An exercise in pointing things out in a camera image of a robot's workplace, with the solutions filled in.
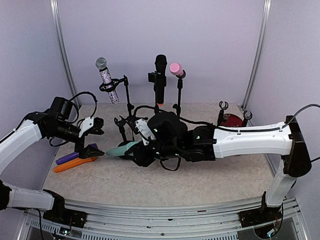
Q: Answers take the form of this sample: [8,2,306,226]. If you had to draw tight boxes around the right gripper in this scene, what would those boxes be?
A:
[123,139,183,168]

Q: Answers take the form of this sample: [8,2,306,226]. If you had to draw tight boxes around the teal microphone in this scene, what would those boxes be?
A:
[105,141,138,158]

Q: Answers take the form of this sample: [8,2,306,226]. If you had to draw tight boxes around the orange microphone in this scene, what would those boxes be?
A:
[53,156,98,173]

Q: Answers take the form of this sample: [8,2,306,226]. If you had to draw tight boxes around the purple microphone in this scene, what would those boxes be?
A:
[55,143,99,166]

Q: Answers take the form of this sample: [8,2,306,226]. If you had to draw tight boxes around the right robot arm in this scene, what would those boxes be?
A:
[123,112,312,228]

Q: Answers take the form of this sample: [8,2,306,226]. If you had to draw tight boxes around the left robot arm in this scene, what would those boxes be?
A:
[0,96,104,228]

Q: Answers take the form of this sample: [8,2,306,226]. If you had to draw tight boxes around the black tripod mic stand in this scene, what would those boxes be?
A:
[112,75,139,134]

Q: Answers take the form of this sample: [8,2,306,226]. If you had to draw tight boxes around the glitter silver microphone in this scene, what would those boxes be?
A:
[95,57,119,104]

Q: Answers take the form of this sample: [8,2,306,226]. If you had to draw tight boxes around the back tall round stand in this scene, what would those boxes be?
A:
[148,71,167,114]

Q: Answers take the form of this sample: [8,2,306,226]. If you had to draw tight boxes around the pink microphone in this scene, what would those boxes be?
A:
[169,62,186,79]

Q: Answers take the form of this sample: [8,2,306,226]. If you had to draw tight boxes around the black microphone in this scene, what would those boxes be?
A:
[155,54,167,106]

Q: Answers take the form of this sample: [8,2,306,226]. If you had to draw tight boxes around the red floral plate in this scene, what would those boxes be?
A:
[221,113,243,128]

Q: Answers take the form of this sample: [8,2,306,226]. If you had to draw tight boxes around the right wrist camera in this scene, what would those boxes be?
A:
[135,118,156,147]

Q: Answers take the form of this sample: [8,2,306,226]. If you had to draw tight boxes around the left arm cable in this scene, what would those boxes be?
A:
[48,91,99,147]

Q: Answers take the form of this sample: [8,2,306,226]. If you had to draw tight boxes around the front aluminium rail base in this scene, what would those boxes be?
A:
[17,196,311,240]

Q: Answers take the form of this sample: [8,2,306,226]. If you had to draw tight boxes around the left aluminium frame post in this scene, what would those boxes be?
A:
[49,0,78,97]

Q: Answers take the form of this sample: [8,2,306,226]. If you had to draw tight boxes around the aluminium frame post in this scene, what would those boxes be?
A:
[49,0,78,97]
[241,0,272,110]

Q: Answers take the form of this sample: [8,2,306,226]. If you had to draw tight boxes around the right aluminium frame post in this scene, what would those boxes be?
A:
[241,0,272,110]

